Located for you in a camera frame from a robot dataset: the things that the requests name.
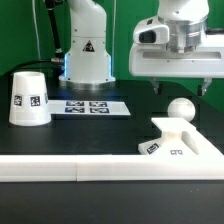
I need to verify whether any white thin cable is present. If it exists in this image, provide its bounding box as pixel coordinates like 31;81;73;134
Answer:
31;0;42;61

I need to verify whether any white lamp bulb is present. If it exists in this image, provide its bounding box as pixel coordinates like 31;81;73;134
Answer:
167;98;196;122

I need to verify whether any white lamp base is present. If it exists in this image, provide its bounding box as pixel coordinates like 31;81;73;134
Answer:
138;118;196;157

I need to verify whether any black cable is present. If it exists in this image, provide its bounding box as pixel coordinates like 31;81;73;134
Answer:
9;0;68;78

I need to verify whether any white L-shaped corner fence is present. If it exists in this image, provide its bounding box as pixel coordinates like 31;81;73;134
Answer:
0;130;224;182

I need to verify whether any white lamp hood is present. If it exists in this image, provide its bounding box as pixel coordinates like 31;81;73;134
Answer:
9;71;51;126

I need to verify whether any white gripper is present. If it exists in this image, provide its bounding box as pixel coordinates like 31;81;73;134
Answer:
129;36;224;96

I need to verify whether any white marker sheet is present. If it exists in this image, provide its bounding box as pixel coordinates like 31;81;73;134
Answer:
49;100;130;116

